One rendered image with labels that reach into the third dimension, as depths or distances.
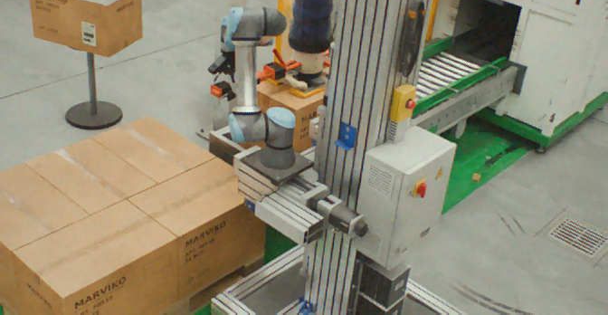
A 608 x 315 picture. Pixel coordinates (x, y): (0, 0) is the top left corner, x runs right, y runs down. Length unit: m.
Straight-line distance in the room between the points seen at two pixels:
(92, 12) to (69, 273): 2.09
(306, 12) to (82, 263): 1.60
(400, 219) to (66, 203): 1.66
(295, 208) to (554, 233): 2.33
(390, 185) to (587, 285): 2.00
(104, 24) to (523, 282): 2.99
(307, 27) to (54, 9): 1.95
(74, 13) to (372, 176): 2.71
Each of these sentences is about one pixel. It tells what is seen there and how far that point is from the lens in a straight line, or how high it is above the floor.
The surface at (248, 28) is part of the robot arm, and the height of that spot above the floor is 1.59.
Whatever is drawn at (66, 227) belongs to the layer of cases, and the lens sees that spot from 3.52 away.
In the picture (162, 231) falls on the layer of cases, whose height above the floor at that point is 0.54.
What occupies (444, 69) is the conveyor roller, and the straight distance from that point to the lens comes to 5.37.
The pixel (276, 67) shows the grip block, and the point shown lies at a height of 1.10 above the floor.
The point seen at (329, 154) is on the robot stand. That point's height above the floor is 1.10.
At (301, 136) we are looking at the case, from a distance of 3.77.
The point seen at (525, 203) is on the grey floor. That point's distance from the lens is 5.05.
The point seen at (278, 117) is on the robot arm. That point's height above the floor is 1.27.
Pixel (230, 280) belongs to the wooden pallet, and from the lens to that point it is 3.98.
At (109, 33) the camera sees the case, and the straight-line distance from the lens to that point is 4.87.
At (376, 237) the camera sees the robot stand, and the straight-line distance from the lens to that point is 2.95.
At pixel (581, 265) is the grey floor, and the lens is 4.65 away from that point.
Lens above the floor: 2.67
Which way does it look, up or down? 31 degrees down
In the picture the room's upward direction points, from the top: 6 degrees clockwise
